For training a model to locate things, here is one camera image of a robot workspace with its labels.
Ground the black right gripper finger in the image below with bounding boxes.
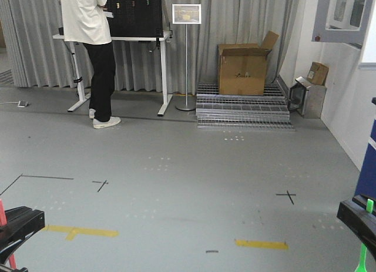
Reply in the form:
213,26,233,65
352,194,375,216
337,200,375,256

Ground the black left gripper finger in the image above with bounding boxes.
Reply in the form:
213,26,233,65
1,206,45,256
0,264,28,272

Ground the red plastic spoon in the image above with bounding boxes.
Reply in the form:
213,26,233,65
0,200,16,269

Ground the green plastic spoon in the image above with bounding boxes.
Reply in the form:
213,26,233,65
355,199,374,272

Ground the blue cabinet edge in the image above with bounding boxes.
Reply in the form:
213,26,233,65
355,119,376,199

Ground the metal box with door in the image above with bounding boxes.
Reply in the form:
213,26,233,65
288,76,327,119

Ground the floor power adapter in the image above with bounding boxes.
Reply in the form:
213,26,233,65
0,100,29,108

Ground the stack of metal gratings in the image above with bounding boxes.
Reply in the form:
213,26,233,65
196,81,295,132

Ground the small cardboard box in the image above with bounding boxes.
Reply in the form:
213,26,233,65
307,62,329,86

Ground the white standing desk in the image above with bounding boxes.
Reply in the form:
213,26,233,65
67,31,173,117

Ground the large open cardboard box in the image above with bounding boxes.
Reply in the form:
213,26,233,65
218,31,279,96

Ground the grey framed window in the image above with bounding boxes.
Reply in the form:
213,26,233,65
311,0,374,48

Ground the person in white shirt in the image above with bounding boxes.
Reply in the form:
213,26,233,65
58,0,120,129

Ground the black pegboard panel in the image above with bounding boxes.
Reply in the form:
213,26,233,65
106,0,163,38

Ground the grey curtain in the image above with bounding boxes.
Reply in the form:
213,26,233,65
1,0,299,93

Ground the sign on metal stand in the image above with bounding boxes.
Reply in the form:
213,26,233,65
172,4,202,112

